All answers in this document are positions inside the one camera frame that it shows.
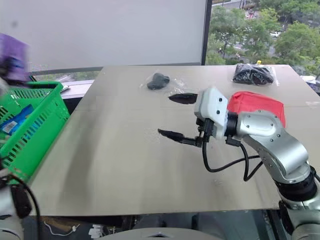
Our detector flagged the white object at table side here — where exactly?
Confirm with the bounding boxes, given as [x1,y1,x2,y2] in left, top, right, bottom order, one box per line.
[299,74,320,85]

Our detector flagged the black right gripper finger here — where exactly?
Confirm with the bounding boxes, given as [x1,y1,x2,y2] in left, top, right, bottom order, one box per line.
[167,92,200,105]
[157,128,198,147]

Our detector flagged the green plastic basket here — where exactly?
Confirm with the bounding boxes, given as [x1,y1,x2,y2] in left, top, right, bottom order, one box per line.
[0,80,71,184]

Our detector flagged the blue packaged item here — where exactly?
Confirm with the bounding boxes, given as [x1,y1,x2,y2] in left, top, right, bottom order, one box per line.
[0,104,35,136]

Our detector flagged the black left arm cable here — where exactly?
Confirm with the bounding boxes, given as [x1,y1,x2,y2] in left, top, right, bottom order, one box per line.
[4,174,42,240]

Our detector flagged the red fabric pouch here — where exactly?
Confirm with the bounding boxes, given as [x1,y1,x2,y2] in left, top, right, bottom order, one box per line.
[226,90,287,129]

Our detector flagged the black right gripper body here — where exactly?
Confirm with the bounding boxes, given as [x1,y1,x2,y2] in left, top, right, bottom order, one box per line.
[194,116,217,149]

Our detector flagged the white roller blind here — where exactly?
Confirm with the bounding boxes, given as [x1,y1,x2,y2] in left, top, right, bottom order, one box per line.
[0,0,208,74]

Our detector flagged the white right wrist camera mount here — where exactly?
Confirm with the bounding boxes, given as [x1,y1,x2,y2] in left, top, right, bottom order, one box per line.
[193,86,230,140]

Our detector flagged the purple snack package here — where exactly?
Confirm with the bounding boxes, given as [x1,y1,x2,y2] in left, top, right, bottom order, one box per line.
[0,33,32,84]

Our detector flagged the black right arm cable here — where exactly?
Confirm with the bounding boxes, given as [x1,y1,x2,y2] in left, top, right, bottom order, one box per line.
[201,138,266,182]

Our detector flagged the black window frame post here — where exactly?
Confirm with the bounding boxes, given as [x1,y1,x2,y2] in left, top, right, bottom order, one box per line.
[200,0,214,66]

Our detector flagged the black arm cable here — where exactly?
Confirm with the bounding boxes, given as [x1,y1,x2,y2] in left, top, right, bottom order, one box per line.
[4,174,42,240]
[201,138,266,182]

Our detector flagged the white cable under table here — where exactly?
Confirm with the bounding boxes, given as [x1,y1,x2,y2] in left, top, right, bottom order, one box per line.
[41,220,81,237]

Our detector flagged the small black item in clear bag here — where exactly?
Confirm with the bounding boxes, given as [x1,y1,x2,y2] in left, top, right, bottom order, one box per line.
[139,72,187,95]

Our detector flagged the large black bundle in clear bag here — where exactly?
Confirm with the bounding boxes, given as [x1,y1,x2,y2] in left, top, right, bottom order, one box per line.
[229,62,280,87]

